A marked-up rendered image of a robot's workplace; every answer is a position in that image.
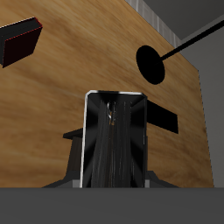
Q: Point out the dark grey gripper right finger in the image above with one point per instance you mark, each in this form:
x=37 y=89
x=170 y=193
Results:
x=157 y=181

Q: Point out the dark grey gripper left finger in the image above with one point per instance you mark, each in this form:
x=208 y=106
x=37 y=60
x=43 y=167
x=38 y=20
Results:
x=75 y=157

